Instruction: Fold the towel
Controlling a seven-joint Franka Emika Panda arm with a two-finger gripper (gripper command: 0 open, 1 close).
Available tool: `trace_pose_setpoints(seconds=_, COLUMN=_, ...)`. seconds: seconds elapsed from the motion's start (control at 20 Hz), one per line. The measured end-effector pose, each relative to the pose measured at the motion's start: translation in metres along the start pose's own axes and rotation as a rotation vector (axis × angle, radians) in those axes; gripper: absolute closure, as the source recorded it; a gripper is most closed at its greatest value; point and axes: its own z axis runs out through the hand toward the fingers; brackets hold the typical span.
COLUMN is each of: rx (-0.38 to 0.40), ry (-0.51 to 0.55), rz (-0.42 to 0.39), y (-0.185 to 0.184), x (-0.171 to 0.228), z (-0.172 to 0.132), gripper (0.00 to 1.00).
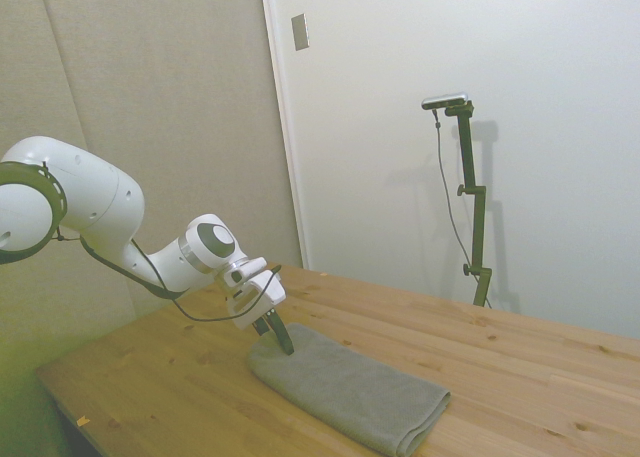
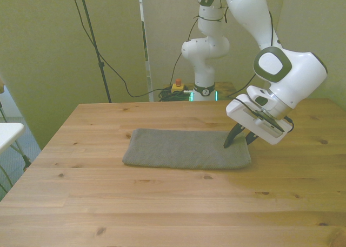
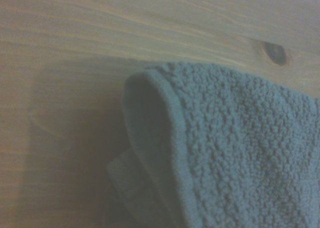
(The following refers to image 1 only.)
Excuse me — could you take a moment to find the grey towel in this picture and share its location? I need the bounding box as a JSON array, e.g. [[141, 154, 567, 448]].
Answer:
[[247, 322, 453, 457]]

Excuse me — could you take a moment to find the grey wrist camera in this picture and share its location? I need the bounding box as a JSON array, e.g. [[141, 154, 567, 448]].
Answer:
[[230, 283, 264, 313]]

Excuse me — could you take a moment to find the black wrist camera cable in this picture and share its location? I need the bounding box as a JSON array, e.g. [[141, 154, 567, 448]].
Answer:
[[42, 160, 282, 324]]

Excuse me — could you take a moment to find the thin grey camera cable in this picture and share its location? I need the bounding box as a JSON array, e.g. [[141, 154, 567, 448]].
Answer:
[[432, 108, 477, 269]]

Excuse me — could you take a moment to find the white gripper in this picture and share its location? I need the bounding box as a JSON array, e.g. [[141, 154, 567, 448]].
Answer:
[[227, 269, 296, 355]]

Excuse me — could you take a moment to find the grey wall plate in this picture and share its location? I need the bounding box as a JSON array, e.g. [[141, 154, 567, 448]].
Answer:
[[290, 12, 312, 52]]

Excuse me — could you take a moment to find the silver bar camera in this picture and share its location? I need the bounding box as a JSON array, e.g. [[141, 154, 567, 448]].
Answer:
[[420, 92, 471, 112]]

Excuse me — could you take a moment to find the black jointed camera stand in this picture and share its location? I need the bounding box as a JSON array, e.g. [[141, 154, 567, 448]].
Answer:
[[444, 103, 494, 309]]

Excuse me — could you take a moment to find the white door frame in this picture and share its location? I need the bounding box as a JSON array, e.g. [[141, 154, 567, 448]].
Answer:
[[258, 0, 314, 271]]

